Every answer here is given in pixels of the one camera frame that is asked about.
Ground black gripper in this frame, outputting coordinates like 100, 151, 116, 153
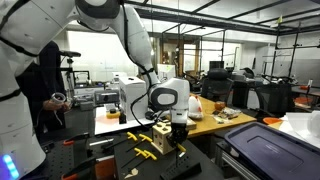
165, 122, 190, 148

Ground wooden shape sorter box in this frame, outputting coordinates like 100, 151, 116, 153
151, 120, 175, 156

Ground white handheld controller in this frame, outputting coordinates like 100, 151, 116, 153
49, 92, 68, 105

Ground small tan box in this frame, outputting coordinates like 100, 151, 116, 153
186, 117, 198, 131

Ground black wedge hex key stand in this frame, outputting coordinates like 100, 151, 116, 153
159, 152, 203, 180

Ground white box with black print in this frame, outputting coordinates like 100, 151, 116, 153
118, 76, 149, 122

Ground grey electronics box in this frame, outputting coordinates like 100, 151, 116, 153
93, 89, 120, 106

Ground operator right hand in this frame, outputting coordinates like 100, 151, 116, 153
42, 98, 72, 113

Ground yellow block on mat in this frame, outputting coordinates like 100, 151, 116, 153
128, 149, 158, 175

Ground light wooden desk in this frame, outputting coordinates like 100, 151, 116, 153
186, 88, 258, 139

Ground brown round object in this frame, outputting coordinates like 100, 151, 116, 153
214, 100, 227, 112

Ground small black block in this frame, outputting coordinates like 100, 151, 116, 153
118, 112, 128, 125

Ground clear plastic bags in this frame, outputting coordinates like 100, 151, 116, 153
212, 106, 242, 125

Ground yellow and black tape roll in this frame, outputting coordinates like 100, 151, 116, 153
105, 108, 122, 120

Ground black highback office chair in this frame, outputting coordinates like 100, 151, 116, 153
200, 67, 234, 104

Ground white table board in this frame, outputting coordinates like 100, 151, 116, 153
94, 105, 163, 136

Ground silver metal rod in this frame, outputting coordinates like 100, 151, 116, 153
88, 137, 115, 148

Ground black cabinet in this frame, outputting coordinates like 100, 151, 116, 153
231, 79, 258, 109

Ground small black monitor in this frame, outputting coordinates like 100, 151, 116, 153
208, 60, 225, 71

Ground black orange bar clamp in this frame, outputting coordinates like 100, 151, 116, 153
60, 155, 98, 180
62, 132, 90, 147

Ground orange bowl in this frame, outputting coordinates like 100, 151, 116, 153
262, 116, 284, 126

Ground navy plastic tote lid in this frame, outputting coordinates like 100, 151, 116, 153
224, 121, 320, 180

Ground black mesh chair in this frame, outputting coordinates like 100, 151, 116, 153
254, 81, 296, 118

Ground white plastic sheet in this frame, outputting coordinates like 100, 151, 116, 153
278, 110, 320, 149

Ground black vertical pole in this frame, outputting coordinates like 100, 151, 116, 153
270, 24, 279, 78
288, 23, 301, 79

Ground person in dark jacket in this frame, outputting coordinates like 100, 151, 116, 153
16, 39, 73, 134

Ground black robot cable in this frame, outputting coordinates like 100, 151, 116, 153
119, 1, 166, 129

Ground aluminium table frame rail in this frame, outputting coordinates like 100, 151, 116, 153
214, 139, 261, 180

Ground black open frame machine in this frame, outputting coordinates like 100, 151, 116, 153
72, 70, 91, 89

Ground black ceiling frame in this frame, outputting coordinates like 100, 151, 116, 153
49, 0, 320, 38

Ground black camera tripod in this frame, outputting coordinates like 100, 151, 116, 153
65, 56, 76, 101

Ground black bar camera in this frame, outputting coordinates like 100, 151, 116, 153
59, 50, 82, 58

